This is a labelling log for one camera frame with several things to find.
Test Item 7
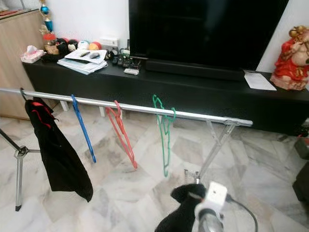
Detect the blue plastic hanger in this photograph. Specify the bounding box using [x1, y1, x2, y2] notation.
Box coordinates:
[70, 94, 97, 164]

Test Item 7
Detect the red plastic hanger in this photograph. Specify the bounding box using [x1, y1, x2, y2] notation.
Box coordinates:
[105, 100, 138, 170]

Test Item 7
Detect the black t-shirt grey logo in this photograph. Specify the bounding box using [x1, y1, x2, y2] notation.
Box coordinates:
[154, 183, 208, 232]

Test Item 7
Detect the red hanger with dark hook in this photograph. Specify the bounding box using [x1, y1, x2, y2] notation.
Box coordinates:
[19, 88, 56, 127]

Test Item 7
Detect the green plastic hanger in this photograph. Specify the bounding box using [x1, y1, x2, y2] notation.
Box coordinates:
[152, 94, 177, 177]

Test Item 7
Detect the light wooden cabinet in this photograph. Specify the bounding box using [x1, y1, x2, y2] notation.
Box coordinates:
[0, 9, 46, 120]

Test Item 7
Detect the pink tissue box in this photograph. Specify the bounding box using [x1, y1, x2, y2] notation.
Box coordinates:
[21, 45, 46, 64]

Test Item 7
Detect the black t-shirt white lettering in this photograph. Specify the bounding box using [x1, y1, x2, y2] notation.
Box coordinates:
[24, 98, 95, 203]

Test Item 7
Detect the red lid glass jar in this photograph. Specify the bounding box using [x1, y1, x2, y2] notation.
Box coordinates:
[42, 33, 59, 55]

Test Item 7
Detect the stack of white papers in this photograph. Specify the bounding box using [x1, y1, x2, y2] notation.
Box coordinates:
[57, 48, 108, 75]

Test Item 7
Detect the red flat case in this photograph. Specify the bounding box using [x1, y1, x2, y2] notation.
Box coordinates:
[0, 9, 25, 18]

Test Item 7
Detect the blue trophy ornament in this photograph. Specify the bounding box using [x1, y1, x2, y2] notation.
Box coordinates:
[40, 0, 54, 32]

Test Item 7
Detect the silver metal clothes rack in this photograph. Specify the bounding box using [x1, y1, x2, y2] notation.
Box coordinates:
[0, 87, 254, 212]

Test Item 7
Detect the black soundbar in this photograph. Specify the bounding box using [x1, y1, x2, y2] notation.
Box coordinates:
[145, 58, 246, 81]

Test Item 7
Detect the black low TV console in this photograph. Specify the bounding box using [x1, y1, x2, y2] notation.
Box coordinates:
[23, 60, 309, 136]

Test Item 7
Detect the black flat television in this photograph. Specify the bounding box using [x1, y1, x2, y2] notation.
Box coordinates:
[128, 0, 290, 71]

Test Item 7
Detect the white paper sheet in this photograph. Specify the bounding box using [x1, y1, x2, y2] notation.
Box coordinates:
[243, 70, 277, 91]

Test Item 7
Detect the red deity statue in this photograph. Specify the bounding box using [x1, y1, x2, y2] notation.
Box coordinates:
[270, 25, 309, 91]

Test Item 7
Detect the white wall socket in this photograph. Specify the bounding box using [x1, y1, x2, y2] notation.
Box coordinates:
[100, 37, 120, 48]

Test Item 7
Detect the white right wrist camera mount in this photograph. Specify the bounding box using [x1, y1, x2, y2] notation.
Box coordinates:
[194, 181, 228, 218]

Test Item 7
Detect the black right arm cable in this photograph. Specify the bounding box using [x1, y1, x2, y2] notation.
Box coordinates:
[226, 195, 259, 232]

